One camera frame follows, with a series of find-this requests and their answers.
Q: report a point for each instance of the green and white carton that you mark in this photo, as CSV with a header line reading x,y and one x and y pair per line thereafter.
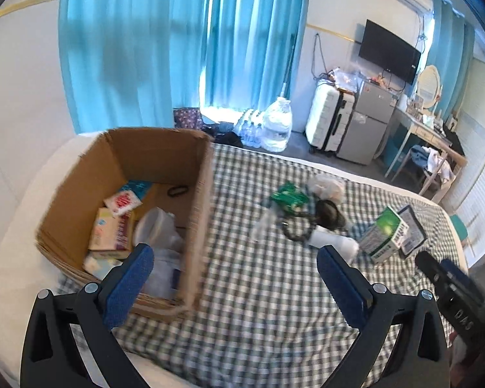
x,y
382,230

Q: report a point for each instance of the grey mini fridge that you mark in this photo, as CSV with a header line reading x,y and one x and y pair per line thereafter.
x,y
365,129

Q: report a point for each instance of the white slatted cabinet door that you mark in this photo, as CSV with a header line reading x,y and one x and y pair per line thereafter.
x,y
483,149

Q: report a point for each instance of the clear pouch with dark trim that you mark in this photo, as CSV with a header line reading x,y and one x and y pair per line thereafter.
x,y
414,234

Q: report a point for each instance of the narrow blue curtain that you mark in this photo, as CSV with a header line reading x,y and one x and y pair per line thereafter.
x,y
448,48

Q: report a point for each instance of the clear plastic container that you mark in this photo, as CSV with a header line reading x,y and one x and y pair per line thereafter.
x,y
157,226

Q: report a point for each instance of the green snack packet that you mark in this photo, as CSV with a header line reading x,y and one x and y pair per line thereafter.
x,y
289,198

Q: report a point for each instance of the white plastic bottle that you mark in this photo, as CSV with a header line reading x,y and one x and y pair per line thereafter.
x,y
333,244

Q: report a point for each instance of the pack of water bottles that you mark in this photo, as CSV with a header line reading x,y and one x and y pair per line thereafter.
x,y
248,127

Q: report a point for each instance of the black wall television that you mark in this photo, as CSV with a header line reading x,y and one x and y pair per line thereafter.
x,y
388,52

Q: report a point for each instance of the red and white packet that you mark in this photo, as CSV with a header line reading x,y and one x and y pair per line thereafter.
x,y
121,203

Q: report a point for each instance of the wooden chair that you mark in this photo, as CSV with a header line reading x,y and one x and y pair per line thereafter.
x,y
426,184

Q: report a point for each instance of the brown cardboard box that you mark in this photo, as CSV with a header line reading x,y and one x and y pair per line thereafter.
x,y
161,157

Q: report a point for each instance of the white mattress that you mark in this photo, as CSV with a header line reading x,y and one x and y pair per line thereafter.
x,y
16,250

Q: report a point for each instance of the blue window curtain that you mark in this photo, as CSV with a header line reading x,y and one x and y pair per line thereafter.
x,y
145,28

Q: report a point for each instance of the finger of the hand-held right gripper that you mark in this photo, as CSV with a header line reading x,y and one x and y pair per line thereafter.
x,y
456,275
428,266

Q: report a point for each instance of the plastic bag of snacks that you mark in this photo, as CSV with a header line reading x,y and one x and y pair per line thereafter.
x,y
343,81

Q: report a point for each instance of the white garment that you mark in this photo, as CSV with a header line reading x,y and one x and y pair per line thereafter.
x,y
438,163

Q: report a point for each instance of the white suitcase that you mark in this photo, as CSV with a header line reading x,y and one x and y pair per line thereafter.
x,y
327,117

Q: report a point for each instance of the blue packet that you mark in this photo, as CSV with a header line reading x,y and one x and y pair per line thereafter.
x,y
139,188

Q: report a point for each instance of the checkered blanket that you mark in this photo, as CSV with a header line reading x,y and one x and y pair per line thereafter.
x,y
246,291

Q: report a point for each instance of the dark bag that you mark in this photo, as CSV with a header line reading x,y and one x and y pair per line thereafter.
x,y
226,131

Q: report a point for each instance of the large clear water jug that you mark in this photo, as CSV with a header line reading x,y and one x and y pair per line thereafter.
x,y
277,127

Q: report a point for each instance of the teal stool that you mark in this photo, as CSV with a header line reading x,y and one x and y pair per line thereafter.
x,y
460,230

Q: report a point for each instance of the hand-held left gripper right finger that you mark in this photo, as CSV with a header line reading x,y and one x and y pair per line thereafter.
x,y
339,283

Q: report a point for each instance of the white oval mirror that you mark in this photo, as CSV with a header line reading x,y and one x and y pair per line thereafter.
x,y
428,87

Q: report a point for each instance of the blue flowered tissue pack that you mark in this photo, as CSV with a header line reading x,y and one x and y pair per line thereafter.
x,y
99,264

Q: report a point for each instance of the blue garment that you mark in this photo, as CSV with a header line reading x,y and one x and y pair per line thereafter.
x,y
419,155

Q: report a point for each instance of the black case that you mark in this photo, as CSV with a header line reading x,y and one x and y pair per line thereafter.
x,y
329,214

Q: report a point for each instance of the cream dressing desk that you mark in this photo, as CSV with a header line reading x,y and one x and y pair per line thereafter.
x,y
422,129

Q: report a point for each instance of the floral fabric bag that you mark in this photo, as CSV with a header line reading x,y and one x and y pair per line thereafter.
x,y
188,117

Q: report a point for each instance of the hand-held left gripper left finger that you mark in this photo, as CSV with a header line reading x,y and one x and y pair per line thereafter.
x,y
131,279

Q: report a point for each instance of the yellow box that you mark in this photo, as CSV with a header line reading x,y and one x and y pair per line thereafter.
x,y
107,230

